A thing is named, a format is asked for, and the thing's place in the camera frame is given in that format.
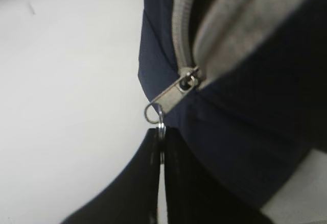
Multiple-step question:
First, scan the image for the navy insulated lunch bag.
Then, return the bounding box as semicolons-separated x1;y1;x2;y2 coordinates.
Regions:
137;0;327;207

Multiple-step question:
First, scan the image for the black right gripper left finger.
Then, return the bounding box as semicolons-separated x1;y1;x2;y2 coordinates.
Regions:
63;129;160;224

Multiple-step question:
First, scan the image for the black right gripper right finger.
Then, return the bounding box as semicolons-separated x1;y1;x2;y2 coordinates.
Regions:
163;128;272;223

